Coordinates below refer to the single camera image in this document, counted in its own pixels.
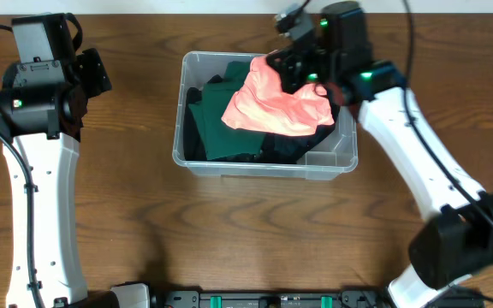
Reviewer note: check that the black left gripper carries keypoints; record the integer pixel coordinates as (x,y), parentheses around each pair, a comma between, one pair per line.
(94,72)

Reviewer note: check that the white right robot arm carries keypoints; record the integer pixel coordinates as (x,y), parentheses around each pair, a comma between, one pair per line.
(457,239)

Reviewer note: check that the dark navy garment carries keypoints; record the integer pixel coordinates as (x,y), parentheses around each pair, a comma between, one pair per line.
(278,148)

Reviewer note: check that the dark green garment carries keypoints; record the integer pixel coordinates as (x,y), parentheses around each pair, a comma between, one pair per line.
(236,144)

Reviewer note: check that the clear plastic storage bin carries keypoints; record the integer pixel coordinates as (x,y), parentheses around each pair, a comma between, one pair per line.
(335,155)

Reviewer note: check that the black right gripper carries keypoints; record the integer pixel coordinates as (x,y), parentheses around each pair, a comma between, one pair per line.
(292,66)

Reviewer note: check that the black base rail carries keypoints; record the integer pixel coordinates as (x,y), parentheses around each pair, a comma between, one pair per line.
(349,298)

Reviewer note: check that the black sparkly knit garment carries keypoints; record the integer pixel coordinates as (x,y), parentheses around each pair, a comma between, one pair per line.
(321,133)

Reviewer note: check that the pink garment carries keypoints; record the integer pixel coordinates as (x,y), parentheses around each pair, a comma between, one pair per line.
(262,106)

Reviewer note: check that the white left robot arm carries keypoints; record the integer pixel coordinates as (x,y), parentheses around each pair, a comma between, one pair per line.
(43,101)

